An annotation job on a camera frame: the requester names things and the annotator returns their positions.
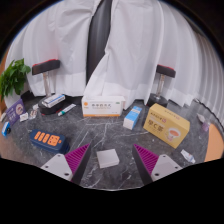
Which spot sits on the yellow carton box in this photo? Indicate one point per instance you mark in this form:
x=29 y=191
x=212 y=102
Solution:
x=166 y=126

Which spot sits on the small purple bottle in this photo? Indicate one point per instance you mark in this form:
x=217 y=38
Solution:
x=206 y=126

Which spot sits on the purple carton box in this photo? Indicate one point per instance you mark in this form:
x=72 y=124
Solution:
x=16 y=111

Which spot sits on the blue power strip orange sockets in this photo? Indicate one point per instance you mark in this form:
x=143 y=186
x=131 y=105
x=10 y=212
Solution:
x=48 y=140

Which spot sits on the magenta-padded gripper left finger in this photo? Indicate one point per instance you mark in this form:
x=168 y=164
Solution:
x=58 y=164

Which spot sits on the small blue box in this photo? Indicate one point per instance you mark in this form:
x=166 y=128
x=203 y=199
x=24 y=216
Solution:
x=6 y=129

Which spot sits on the blue and white upright box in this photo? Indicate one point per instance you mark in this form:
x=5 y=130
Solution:
x=132 y=118

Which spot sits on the small white packet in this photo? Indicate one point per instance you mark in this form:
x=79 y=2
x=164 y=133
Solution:
x=200 y=117

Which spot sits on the white tube green cap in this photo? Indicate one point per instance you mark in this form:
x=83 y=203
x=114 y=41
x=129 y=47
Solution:
x=66 y=110

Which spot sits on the white sachet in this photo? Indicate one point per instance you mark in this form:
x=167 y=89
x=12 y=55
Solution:
x=24 y=117

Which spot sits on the green potted plant white pot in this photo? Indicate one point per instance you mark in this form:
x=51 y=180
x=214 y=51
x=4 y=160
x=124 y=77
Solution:
x=13 y=78

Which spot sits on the white and blue flat box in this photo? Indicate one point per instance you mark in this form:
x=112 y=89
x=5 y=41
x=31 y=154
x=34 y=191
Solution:
x=53 y=100

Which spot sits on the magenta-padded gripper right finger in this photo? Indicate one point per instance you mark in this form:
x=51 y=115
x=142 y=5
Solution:
x=164 y=165

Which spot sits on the small white tube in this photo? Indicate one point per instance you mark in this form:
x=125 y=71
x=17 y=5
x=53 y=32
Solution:
x=187 y=156

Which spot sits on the white carton orange stripe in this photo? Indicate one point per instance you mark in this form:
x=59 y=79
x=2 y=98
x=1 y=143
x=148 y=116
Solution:
x=102 y=106

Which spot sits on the white curtain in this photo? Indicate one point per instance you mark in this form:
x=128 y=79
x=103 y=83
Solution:
x=60 y=33
x=150 y=43

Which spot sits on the black stool red top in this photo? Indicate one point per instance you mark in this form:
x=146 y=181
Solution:
x=46 y=66
x=165 y=71

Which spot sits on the white charger block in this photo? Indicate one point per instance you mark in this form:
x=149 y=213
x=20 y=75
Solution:
x=107 y=158

